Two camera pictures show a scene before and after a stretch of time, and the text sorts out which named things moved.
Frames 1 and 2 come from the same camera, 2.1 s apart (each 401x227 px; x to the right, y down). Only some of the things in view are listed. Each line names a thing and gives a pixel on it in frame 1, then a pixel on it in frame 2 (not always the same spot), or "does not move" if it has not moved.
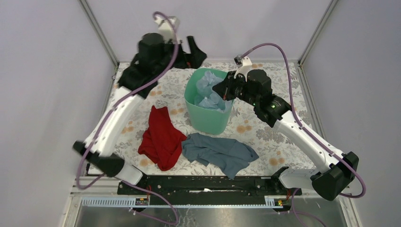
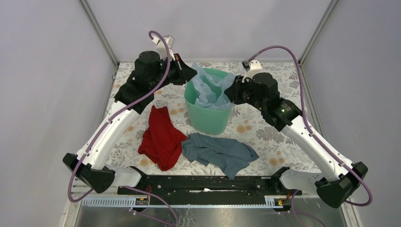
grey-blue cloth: (231, 154) does not move
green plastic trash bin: (205, 120) does not move
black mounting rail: (207, 187) does not move
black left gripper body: (188, 60) → (176, 74)
